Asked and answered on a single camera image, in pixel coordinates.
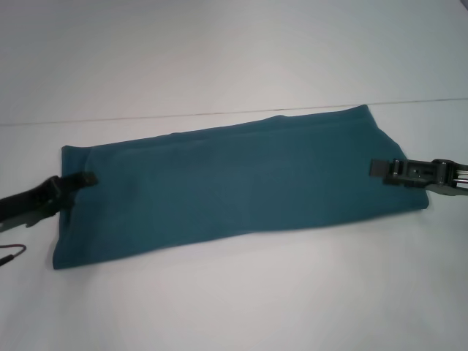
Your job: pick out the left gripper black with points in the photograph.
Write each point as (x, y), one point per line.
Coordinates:
(22, 210)

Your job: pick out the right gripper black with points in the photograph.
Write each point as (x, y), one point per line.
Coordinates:
(453, 179)

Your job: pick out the teal t-shirt with pink print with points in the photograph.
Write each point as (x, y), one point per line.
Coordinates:
(237, 183)

